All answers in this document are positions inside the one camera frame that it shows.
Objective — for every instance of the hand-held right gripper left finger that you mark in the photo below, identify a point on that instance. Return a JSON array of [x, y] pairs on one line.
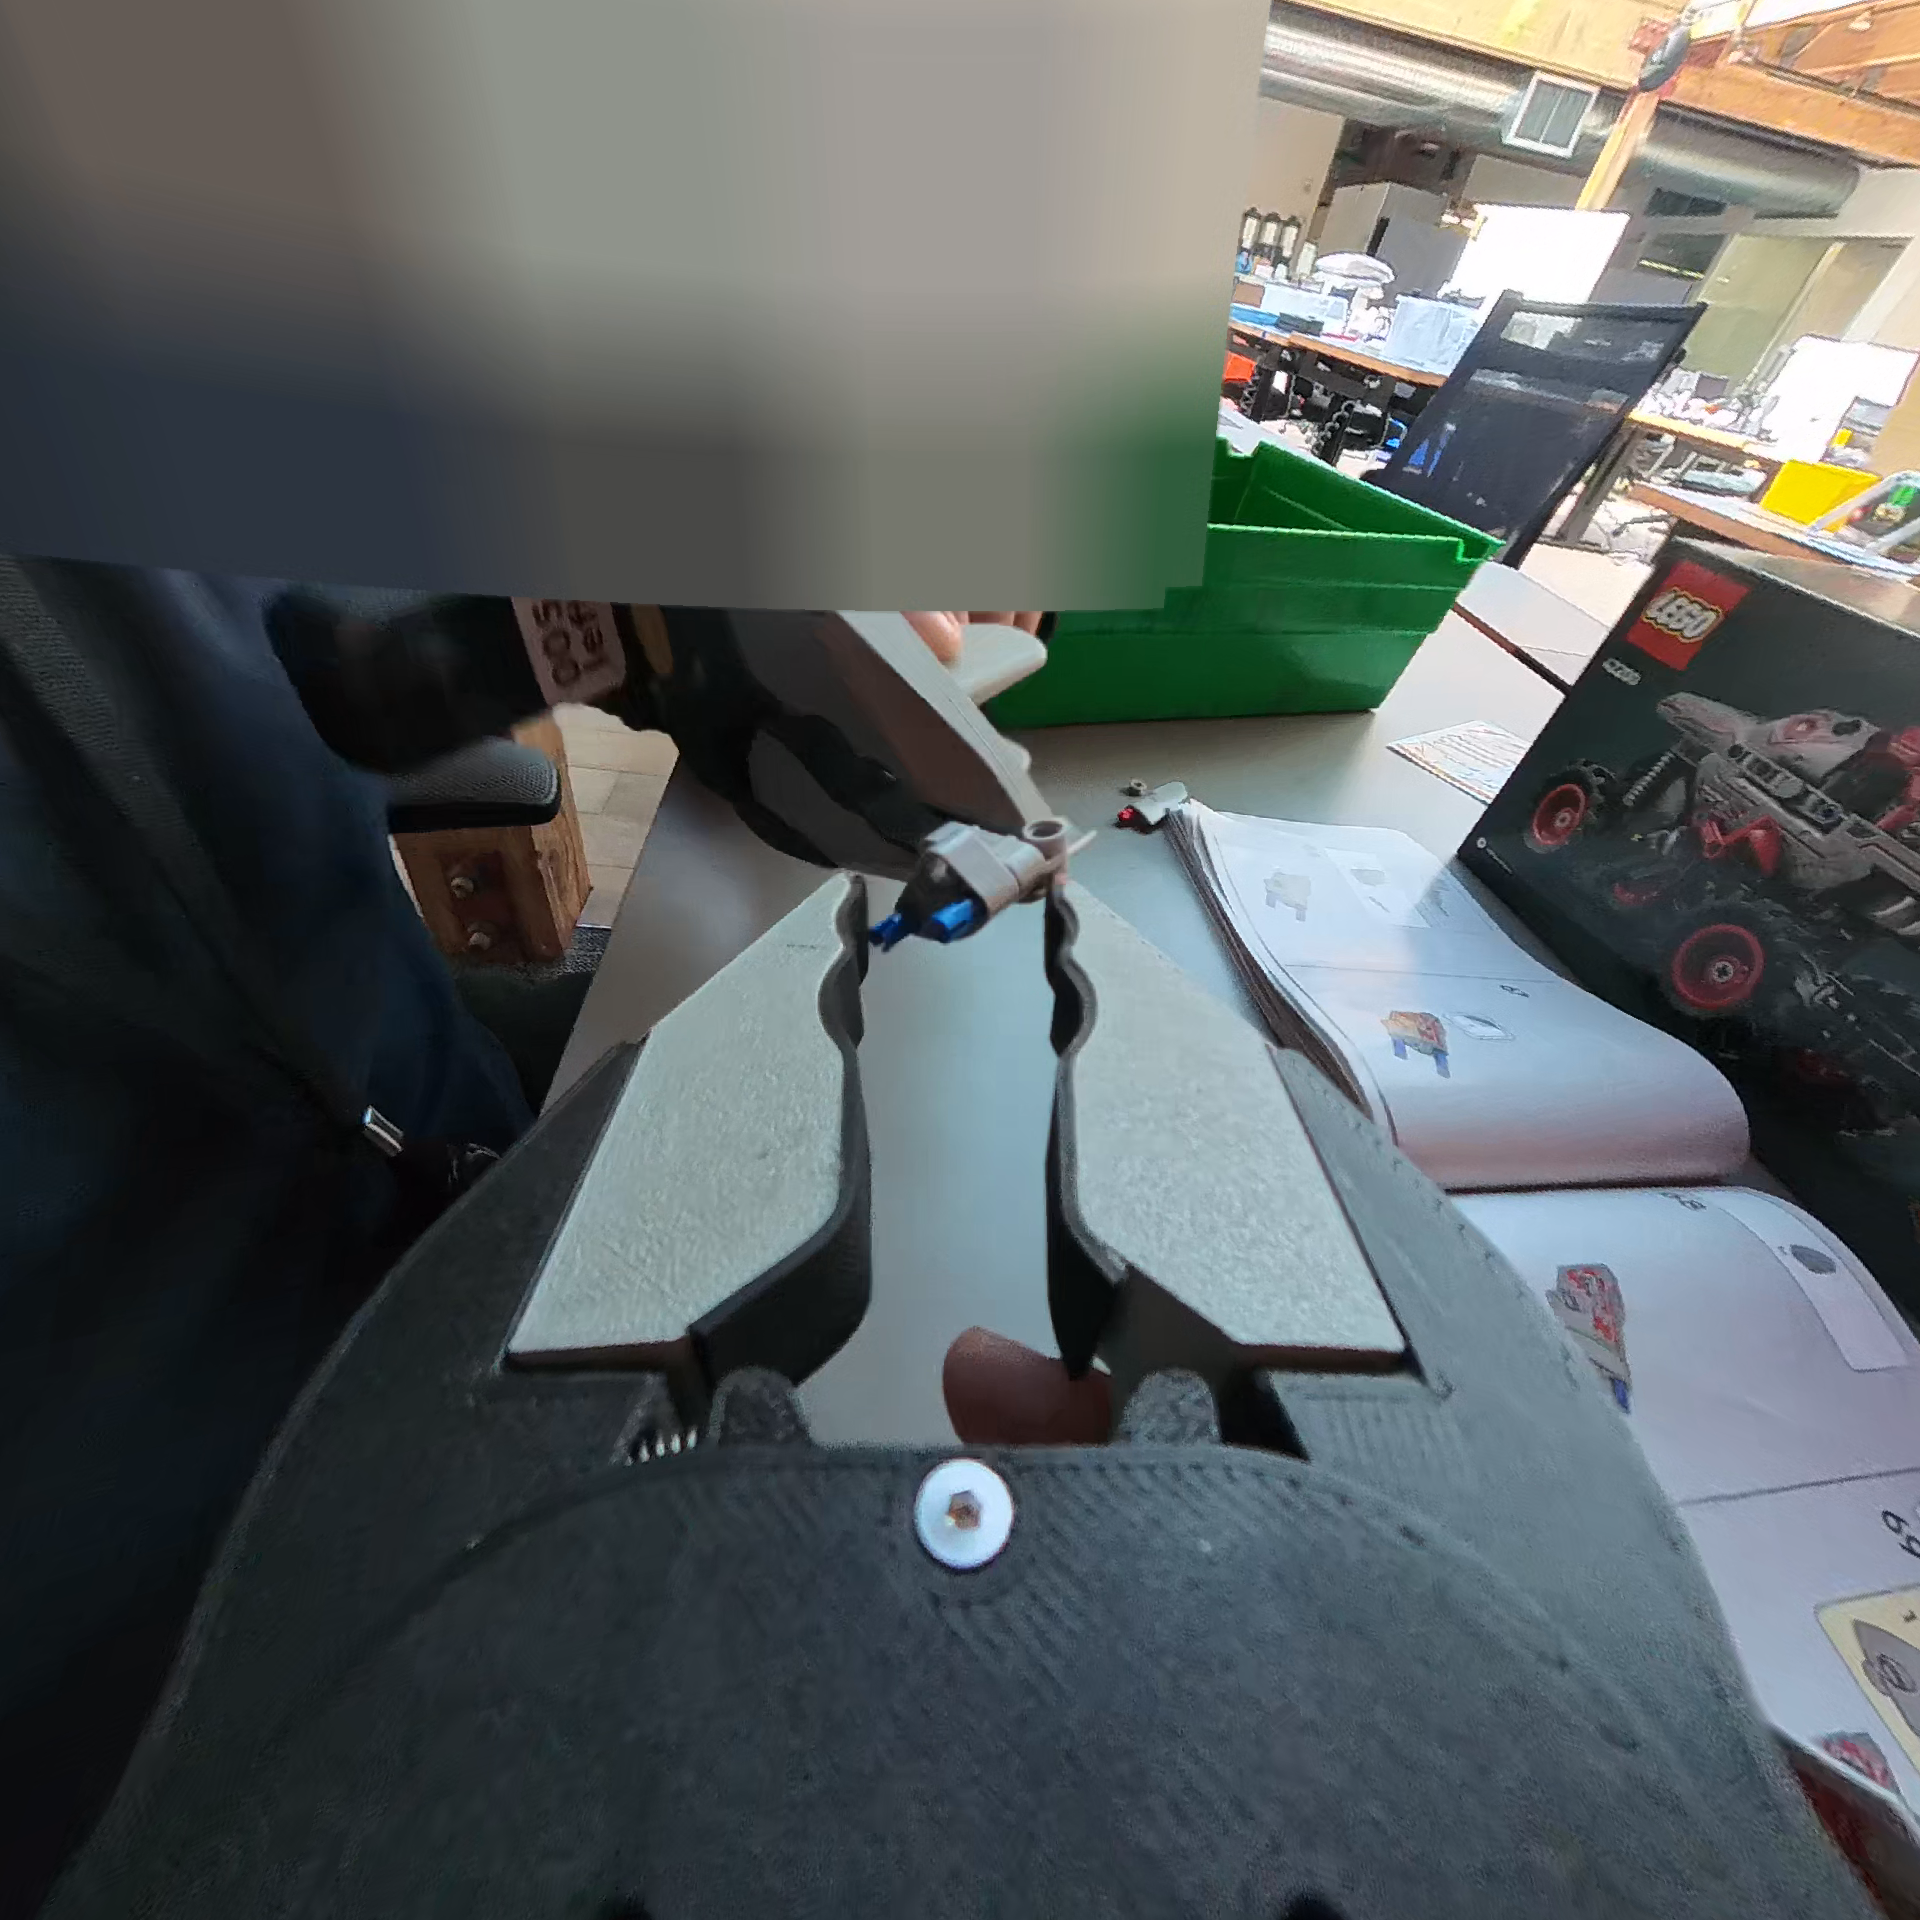
[[705, 1154]]

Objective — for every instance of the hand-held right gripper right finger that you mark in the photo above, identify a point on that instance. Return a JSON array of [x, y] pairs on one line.
[[1214, 1170]]

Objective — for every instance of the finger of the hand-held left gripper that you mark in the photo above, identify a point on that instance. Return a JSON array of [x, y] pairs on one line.
[[825, 803], [939, 734]]

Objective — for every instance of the grey lego piece blue pins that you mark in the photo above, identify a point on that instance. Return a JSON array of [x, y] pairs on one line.
[[975, 870]]

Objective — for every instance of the person's left forearm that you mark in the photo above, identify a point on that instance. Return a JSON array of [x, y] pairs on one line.
[[404, 674]]

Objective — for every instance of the small grey red lego piece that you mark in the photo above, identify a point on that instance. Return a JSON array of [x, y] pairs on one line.
[[1158, 806]]

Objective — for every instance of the lego instruction booklet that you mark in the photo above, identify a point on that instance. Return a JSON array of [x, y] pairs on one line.
[[1501, 1035]]

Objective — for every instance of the black lego set box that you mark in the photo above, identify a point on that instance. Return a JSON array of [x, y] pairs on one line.
[[1771, 840]]

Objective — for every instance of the person's left hand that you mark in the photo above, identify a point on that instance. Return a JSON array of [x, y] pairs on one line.
[[945, 638]]

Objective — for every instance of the person's right hand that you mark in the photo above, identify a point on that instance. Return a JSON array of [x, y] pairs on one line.
[[1021, 1394]]

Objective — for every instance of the black chair armrest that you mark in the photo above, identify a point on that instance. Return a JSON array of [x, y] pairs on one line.
[[481, 781]]

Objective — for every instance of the metal jacket zipper pull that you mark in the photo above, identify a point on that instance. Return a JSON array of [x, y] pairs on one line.
[[383, 1130]]

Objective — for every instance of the green plastic bin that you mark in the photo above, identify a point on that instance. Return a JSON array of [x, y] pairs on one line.
[[1274, 674], [1320, 548]]

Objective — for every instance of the small paper leaflet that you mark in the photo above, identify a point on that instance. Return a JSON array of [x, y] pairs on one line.
[[1463, 758]]

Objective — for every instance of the cluttered wooden work desk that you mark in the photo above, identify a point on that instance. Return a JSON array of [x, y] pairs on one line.
[[1334, 349]]

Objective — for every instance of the person's dark jacket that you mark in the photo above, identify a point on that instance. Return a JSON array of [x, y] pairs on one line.
[[151, 974]]

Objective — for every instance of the black mesh office chair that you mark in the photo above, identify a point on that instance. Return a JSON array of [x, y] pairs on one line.
[[1515, 420]]

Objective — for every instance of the white board panel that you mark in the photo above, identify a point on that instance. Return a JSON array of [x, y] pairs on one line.
[[1539, 254]]

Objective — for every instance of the wooden desk with bins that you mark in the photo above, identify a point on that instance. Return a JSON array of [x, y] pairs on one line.
[[1694, 502]]

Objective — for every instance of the yellow storage bin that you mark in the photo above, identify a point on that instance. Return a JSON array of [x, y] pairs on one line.
[[1815, 492]]

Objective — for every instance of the wooden post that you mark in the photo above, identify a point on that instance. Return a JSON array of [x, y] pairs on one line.
[[494, 884]]

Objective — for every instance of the silver ventilation duct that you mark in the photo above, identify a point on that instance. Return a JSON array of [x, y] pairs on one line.
[[1425, 90]]

